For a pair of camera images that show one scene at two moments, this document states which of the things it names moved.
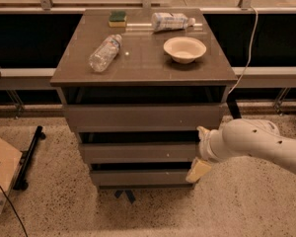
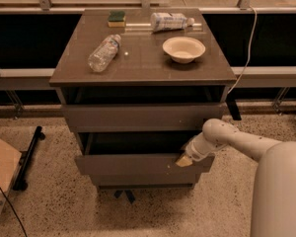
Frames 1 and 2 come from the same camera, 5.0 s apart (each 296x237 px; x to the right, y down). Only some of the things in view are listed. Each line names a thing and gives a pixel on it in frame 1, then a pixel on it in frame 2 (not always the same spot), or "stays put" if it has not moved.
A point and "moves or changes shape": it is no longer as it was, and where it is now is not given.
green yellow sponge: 117,19 stays put
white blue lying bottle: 161,21 stays put
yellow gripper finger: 197,170 to 184,161
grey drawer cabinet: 136,85 stays put
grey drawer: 139,152 moves or changes shape
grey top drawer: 141,118 stays put
